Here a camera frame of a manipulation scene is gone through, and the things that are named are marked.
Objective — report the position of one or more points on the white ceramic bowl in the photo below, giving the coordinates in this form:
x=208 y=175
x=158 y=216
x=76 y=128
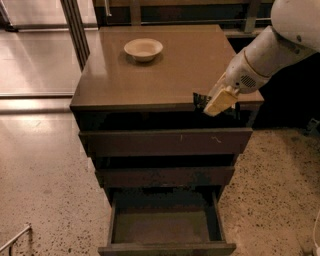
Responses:
x=143 y=49

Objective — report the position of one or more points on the metal rod on floor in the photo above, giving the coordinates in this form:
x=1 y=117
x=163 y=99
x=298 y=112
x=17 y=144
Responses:
x=11 y=241

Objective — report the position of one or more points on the middle drawer front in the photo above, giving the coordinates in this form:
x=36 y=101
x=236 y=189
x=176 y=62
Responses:
x=165 y=177

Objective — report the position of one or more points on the black rxbar chocolate bar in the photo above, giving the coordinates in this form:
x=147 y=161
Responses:
x=200 y=101

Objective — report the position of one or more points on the top drawer front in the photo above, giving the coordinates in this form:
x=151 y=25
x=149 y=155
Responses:
x=165 y=142

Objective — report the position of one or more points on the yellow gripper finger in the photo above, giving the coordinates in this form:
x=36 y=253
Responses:
x=217 y=86
x=222 y=98

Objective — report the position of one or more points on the open bottom drawer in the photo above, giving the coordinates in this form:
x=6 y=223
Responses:
x=176 y=223

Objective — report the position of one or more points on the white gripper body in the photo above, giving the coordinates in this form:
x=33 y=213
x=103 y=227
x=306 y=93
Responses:
x=242 y=75

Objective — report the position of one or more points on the grey vertical post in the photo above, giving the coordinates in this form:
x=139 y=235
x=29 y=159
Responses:
x=76 y=29

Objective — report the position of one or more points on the brown drawer cabinet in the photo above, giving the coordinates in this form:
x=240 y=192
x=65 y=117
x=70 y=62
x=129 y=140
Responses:
x=117 y=93

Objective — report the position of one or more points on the metal railing frame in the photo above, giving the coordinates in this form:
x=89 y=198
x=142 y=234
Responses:
x=241 y=16

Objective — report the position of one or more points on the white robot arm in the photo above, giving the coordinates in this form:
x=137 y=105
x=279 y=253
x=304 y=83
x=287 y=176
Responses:
x=292 y=36

